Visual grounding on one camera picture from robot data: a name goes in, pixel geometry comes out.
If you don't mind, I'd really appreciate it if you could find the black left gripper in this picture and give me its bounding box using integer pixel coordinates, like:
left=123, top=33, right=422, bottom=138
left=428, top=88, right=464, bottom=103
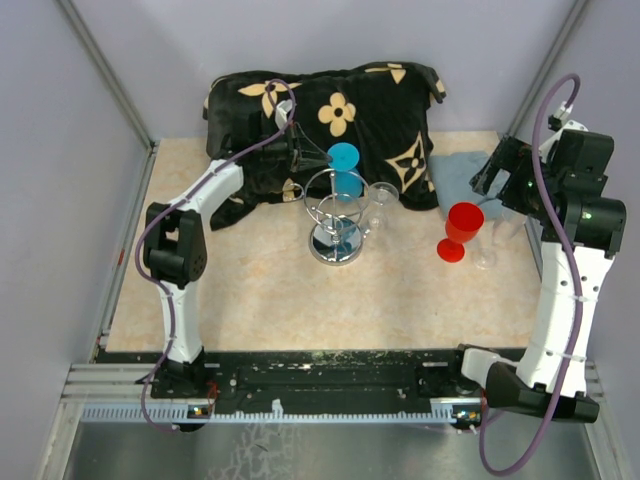
left=255, top=120, right=333, bottom=173

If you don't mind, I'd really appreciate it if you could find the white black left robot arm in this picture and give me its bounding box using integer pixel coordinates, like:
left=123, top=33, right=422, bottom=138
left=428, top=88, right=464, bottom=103
left=134, top=101, right=330, bottom=397

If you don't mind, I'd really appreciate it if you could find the grey slotted cable duct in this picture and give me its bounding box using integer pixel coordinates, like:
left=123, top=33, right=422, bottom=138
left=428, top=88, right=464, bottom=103
left=81, top=399, right=481, bottom=427

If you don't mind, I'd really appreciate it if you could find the clear wine glass front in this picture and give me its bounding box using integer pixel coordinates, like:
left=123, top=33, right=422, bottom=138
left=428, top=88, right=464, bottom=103
left=472, top=208, right=526, bottom=270

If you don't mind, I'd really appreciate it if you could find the black floral blanket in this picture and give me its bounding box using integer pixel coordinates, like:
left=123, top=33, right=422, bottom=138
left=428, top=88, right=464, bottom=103
left=203, top=62, right=446, bottom=211

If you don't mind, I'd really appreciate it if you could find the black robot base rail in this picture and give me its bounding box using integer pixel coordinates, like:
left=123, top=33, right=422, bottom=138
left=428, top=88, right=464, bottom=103
left=94, top=344, right=506, bottom=416

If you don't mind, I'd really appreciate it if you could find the blue plastic wine glass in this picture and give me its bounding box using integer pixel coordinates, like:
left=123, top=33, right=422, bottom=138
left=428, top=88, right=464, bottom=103
left=328, top=142, right=363, bottom=203

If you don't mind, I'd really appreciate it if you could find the red plastic wine glass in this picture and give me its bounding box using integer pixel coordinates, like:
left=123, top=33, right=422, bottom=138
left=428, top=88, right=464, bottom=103
left=437, top=202, right=485, bottom=263

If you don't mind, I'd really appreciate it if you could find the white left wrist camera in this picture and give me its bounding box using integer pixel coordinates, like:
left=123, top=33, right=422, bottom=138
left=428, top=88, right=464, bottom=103
left=274, top=100, right=294, bottom=130

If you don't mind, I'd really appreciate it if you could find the clear wine glass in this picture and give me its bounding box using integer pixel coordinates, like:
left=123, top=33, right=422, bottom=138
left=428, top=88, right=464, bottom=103
left=472, top=208, right=526, bottom=270
left=362, top=182, right=399, bottom=233

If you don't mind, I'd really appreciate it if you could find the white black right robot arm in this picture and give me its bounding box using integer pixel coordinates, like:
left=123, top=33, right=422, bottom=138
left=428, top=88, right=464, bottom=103
left=446, top=128, right=626, bottom=423

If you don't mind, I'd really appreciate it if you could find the grey blue cloth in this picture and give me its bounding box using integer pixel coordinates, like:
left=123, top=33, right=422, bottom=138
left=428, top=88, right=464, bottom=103
left=429, top=151, right=509, bottom=220

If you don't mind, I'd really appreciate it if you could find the chrome wire wine glass rack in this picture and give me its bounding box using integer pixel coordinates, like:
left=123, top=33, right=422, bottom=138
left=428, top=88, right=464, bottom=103
left=303, top=168, right=369, bottom=267

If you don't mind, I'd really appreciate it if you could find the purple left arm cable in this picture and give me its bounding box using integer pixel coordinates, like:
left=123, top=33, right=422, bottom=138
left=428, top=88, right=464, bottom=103
left=135, top=79, right=297, bottom=436

